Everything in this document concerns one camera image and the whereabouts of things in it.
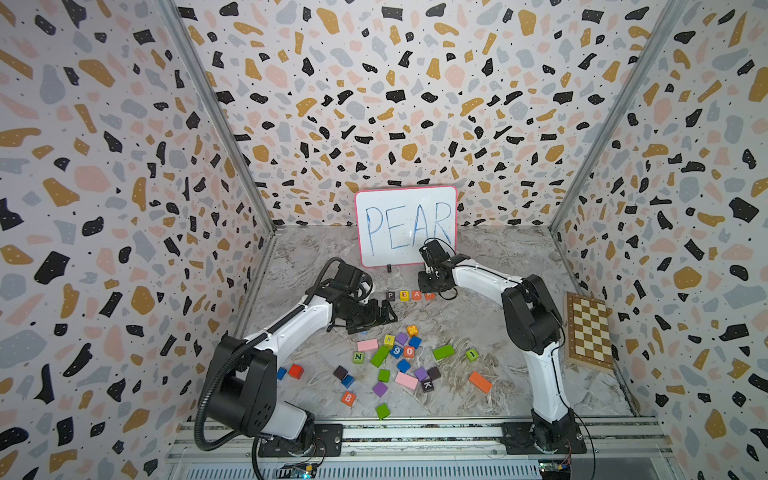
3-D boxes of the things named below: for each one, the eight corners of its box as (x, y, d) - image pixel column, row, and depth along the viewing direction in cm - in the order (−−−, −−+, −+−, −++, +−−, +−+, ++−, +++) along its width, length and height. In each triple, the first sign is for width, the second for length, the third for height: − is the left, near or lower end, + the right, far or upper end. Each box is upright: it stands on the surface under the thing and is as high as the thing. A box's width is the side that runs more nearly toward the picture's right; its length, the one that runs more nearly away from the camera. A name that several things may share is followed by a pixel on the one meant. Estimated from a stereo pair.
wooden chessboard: (564, 359, 90) (569, 355, 87) (564, 296, 105) (568, 290, 102) (608, 373, 88) (615, 369, 85) (601, 306, 102) (607, 300, 100)
